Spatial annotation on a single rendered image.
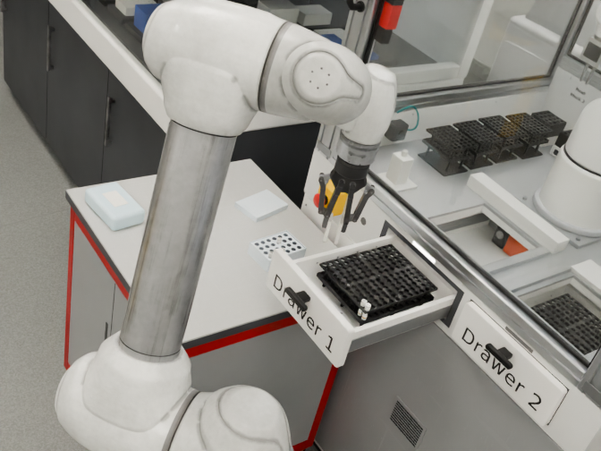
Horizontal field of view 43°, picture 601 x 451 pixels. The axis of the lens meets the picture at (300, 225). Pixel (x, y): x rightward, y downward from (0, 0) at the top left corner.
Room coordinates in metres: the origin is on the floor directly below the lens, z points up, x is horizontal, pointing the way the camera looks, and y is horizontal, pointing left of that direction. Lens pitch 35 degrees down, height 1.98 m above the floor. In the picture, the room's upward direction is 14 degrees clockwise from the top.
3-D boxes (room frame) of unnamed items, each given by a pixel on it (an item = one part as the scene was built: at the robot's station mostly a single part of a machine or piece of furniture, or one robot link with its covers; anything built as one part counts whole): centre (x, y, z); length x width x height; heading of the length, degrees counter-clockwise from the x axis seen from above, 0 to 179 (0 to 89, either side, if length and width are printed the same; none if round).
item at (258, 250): (1.59, 0.04, 0.78); 0.12 x 0.08 x 0.04; 138
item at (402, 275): (1.44, -0.21, 0.87); 0.22 x 0.18 x 0.06; 133
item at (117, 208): (1.60, 0.48, 0.78); 0.15 x 0.10 x 0.04; 49
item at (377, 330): (1.44, -0.21, 0.86); 0.40 x 0.26 x 0.06; 133
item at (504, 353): (1.27, -0.49, 0.91); 0.07 x 0.04 x 0.01; 43
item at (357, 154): (1.49, -0.08, 1.18); 0.09 x 0.09 x 0.06
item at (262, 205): (1.79, 0.12, 0.77); 0.13 x 0.09 x 0.02; 146
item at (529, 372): (1.28, -0.51, 0.87); 0.29 x 0.02 x 0.11; 43
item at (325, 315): (1.30, -0.06, 0.87); 0.29 x 0.02 x 0.11; 43
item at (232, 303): (1.62, 0.20, 0.38); 0.62 x 0.58 x 0.76; 43
